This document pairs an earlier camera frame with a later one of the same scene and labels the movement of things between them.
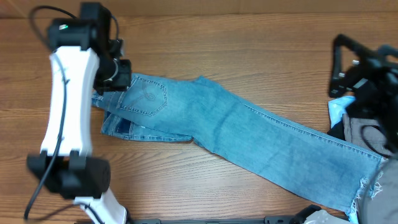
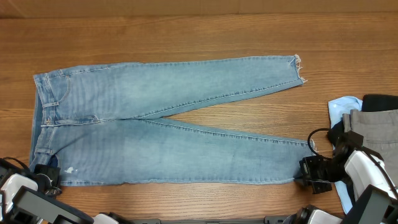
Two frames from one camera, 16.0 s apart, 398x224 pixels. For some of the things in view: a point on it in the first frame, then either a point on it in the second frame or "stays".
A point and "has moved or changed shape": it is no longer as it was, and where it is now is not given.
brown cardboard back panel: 23,9 stays
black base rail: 273,219 stays
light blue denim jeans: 147,107 has moved or changed shape
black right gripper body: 355,82 to 310,172
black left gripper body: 114,76 to 49,179
